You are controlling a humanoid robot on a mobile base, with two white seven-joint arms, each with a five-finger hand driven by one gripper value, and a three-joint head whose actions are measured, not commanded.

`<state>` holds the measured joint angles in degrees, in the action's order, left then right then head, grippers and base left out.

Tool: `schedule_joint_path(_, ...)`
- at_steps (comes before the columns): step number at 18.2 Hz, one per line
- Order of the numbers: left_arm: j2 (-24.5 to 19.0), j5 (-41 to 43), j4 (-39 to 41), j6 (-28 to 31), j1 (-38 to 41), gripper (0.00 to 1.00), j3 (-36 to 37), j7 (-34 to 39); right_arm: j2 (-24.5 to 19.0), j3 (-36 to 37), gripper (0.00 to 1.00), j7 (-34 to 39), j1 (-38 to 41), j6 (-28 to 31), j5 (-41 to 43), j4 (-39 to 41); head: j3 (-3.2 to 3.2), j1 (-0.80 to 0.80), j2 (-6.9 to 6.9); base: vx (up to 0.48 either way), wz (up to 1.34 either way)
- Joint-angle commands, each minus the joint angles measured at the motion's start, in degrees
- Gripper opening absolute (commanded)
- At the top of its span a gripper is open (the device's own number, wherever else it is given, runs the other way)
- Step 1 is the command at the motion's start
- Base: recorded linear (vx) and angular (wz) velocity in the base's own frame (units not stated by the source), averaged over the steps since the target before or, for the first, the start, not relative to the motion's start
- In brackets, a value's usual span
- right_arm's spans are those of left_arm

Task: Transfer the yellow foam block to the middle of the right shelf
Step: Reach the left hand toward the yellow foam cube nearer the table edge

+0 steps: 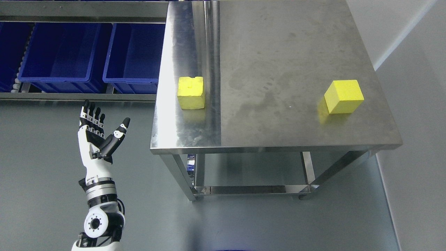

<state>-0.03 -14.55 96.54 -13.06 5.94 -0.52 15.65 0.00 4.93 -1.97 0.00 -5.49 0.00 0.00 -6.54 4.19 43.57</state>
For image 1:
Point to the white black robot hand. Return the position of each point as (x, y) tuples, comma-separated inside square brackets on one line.
[(95, 146)]

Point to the yellow foam block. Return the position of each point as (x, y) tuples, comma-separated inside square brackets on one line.
[(343, 96), (191, 93)]

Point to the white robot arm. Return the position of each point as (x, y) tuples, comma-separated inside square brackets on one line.
[(105, 221)]

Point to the blue plastic bin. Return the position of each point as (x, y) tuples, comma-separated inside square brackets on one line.
[(66, 57), (13, 38), (133, 57)]

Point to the stainless steel table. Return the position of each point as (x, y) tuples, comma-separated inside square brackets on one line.
[(266, 66)]

